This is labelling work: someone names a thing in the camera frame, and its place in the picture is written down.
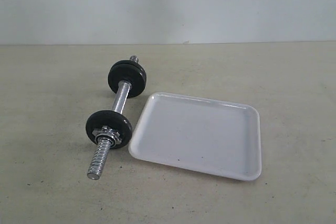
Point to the chrome threaded dumbbell bar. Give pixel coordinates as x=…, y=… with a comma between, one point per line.
x=102, y=149

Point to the black weight plate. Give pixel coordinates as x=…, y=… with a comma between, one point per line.
x=113, y=120
x=130, y=74
x=129, y=62

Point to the white rectangular plastic tray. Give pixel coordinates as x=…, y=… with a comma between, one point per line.
x=203, y=135

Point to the chrome hex collar nut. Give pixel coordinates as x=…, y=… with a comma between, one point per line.
x=107, y=134

